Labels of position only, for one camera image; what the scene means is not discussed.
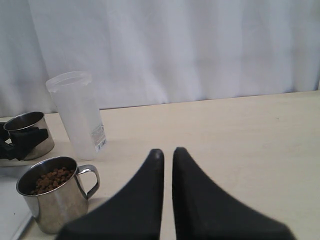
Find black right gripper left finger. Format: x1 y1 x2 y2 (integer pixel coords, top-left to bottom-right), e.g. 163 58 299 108
56 149 165 240

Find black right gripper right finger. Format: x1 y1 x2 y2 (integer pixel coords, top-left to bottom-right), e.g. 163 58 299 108
172 147 296 240

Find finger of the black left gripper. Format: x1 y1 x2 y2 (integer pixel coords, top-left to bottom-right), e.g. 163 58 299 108
0 127 49 161

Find clear plastic tall container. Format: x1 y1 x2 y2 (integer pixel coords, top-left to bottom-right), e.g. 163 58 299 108
45 71 107 161

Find steel mug with kibble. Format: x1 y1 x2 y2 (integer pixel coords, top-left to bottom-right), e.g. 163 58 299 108
16 156 100 234

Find white plastic tray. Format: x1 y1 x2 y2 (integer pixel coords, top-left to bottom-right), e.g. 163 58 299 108
0 165 32 240

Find white curtain backdrop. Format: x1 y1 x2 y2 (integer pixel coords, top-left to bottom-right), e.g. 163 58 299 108
0 0 320 117

